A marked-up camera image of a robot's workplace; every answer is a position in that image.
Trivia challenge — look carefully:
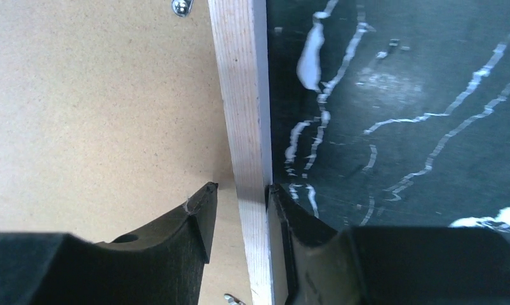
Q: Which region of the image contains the white wooden photo frame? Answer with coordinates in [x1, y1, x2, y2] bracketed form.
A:
[0, 1, 272, 304]

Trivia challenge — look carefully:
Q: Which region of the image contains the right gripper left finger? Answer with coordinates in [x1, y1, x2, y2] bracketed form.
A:
[0, 182, 218, 304]

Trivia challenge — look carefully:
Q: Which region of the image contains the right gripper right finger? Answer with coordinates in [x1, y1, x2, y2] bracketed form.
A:
[267, 184, 510, 304]

